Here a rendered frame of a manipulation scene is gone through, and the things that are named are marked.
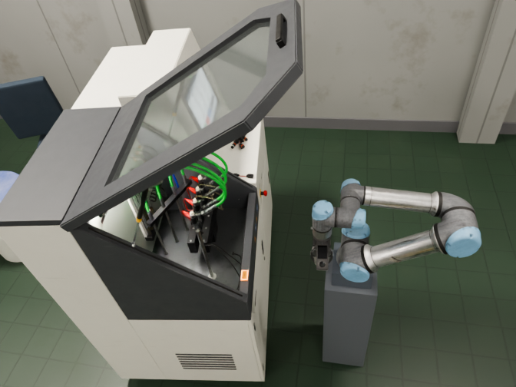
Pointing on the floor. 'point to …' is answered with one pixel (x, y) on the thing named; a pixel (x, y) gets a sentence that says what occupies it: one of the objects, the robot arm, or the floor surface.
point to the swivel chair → (29, 107)
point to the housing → (23, 187)
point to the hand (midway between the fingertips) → (321, 266)
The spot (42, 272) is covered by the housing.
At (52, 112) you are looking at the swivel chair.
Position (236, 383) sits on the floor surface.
